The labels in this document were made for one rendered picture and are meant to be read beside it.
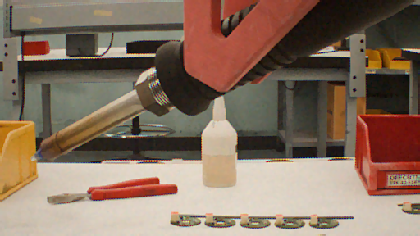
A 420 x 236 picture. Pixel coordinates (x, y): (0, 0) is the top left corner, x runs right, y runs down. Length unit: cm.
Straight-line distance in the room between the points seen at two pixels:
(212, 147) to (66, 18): 199
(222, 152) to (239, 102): 409
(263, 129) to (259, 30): 463
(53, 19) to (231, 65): 246
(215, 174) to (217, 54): 50
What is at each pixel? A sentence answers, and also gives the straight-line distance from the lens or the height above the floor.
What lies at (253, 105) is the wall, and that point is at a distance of 480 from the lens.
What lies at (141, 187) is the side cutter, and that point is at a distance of 67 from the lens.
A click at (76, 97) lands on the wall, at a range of 483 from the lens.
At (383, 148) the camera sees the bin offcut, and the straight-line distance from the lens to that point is 79.
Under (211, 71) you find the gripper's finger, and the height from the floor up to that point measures 90.
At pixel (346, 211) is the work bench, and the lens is 62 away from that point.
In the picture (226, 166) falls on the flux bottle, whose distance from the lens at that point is 70.
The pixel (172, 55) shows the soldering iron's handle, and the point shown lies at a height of 91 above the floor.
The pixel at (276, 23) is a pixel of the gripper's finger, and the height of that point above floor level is 92.
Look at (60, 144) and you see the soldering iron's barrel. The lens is 26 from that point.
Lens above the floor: 92
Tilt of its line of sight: 8 degrees down
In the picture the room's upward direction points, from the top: straight up
